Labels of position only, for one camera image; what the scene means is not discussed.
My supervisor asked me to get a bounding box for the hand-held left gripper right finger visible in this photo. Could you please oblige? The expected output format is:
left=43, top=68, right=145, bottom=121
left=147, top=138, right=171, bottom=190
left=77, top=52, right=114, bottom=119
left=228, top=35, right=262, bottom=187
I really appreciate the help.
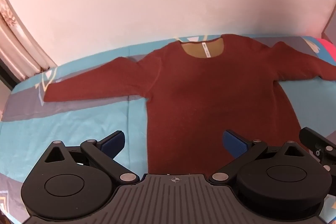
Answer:
left=211, top=130, right=313, bottom=184

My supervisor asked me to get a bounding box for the bright pink pillow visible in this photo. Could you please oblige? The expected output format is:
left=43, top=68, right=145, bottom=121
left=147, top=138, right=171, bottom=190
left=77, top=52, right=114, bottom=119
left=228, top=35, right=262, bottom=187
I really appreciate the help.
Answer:
left=314, top=38, right=336, bottom=67

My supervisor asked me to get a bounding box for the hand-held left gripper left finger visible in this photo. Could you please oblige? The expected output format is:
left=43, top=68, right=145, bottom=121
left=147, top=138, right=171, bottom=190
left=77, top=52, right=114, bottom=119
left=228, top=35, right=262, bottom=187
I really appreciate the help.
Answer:
left=37, top=130, right=140, bottom=184

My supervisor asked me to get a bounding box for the blue grey patterned bed sheet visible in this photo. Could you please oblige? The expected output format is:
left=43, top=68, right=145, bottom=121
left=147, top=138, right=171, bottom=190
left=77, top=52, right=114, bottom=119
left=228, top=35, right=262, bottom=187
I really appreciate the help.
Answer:
left=0, top=34, right=336, bottom=224

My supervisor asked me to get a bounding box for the dark red long-sleeve sweater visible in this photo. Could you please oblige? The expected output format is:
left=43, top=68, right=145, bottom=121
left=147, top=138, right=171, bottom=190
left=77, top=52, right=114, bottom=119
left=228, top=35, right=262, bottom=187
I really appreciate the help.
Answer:
left=43, top=34, right=336, bottom=176

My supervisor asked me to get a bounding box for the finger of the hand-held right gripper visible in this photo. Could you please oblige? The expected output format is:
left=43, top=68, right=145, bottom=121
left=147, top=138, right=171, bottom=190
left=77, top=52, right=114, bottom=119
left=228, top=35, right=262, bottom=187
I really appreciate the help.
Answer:
left=299, top=127, right=336, bottom=172

